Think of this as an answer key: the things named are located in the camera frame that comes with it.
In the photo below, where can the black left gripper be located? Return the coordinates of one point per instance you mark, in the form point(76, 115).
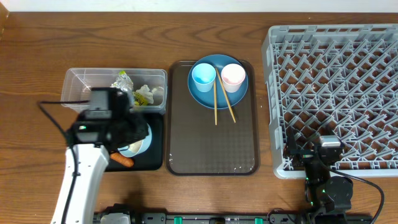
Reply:
point(142, 127)

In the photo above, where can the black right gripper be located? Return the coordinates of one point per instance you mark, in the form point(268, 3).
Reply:
point(291, 150)

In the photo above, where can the light blue bowl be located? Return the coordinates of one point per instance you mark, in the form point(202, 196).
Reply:
point(137, 147)

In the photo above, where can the orange carrot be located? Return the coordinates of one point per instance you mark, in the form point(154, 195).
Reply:
point(125, 161)

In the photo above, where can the yellow snack wrapper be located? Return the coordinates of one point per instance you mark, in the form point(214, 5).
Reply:
point(125, 84)

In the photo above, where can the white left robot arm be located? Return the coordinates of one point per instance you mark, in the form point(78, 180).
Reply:
point(84, 168)

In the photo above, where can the grey dishwasher rack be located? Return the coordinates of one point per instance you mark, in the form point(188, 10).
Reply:
point(337, 77)

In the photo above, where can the black tray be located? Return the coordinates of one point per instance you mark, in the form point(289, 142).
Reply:
point(151, 159)

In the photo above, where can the clear plastic bin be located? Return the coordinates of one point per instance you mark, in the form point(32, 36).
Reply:
point(149, 86)

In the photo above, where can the brown serving tray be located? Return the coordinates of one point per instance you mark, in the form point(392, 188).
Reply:
point(203, 141)

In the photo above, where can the dark blue plate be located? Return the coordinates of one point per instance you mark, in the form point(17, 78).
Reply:
point(206, 99)

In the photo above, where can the light blue cup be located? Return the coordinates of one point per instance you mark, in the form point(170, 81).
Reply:
point(204, 76)

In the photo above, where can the left wooden chopstick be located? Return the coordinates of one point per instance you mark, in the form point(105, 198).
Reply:
point(215, 102)

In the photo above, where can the wooden chopstick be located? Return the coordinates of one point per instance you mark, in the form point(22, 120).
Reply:
point(215, 102)
point(225, 95)

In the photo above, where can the pink cup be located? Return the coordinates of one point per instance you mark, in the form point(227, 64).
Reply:
point(232, 77)

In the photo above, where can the right wooden chopstick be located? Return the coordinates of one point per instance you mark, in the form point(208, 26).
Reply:
point(225, 95)

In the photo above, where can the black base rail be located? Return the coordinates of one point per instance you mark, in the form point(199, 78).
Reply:
point(120, 213)

